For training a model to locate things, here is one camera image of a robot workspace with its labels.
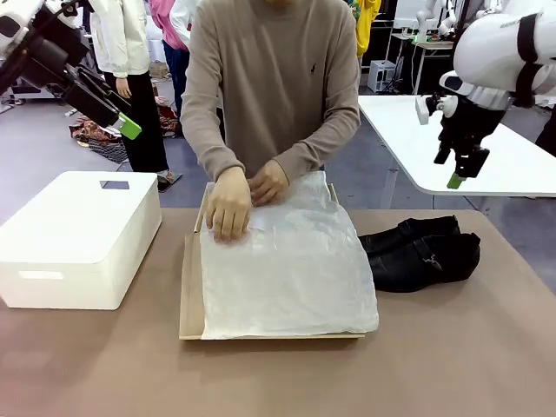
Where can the person in black clothes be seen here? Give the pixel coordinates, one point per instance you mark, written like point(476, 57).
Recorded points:
point(548, 134)

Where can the person's left hand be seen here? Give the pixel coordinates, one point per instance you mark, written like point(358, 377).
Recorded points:
point(270, 182)

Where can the yellow garment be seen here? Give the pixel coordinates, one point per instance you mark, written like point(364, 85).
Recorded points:
point(367, 26)

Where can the person's left forearm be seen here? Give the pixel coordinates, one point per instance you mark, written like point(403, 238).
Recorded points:
point(317, 143)

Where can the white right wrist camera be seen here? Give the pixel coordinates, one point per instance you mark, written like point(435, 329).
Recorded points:
point(421, 110)

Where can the person in beige sweater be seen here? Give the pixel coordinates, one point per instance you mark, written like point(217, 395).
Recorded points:
point(269, 65)

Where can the white table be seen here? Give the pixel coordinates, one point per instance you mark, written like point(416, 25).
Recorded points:
point(399, 130)

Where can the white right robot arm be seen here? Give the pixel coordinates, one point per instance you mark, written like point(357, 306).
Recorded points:
point(486, 48)

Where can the white tissue paper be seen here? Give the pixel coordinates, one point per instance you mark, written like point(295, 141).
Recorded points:
point(286, 269)

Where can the person's right hand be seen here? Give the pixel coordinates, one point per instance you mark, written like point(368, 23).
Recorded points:
point(228, 208)

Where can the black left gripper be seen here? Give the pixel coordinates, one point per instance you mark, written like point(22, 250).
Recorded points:
point(87, 97)

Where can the small cardboard box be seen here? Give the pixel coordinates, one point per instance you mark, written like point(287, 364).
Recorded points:
point(160, 69)

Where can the brown cardboard shoe box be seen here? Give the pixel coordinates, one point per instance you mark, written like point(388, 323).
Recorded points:
point(191, 286)

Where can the person's right forearm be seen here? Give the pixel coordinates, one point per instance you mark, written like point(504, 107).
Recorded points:
point(210, 147)

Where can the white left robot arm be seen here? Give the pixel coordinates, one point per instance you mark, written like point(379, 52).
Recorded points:
point(17, 13)

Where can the background desk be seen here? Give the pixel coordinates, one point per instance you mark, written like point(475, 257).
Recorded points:
point(428, 45)

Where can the patterned clothes pile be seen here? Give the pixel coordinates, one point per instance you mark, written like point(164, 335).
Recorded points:
point(93, 130)

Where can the white plastic storage box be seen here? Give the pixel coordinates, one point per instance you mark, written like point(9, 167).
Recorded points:
point(74, 226)

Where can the person in pink top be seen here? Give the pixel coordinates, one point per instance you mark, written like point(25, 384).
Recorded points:
point(171, 26)

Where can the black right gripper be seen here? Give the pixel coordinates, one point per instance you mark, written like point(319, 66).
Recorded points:
point(469, 126)

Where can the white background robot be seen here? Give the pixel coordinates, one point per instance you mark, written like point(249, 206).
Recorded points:
point(423, 17)

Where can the white cube shelf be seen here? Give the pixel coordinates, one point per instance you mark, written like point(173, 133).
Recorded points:
point(382, 76)

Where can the black leather loafer shoe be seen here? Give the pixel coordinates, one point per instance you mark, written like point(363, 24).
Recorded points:
point(404, 234)
point(417, 269)

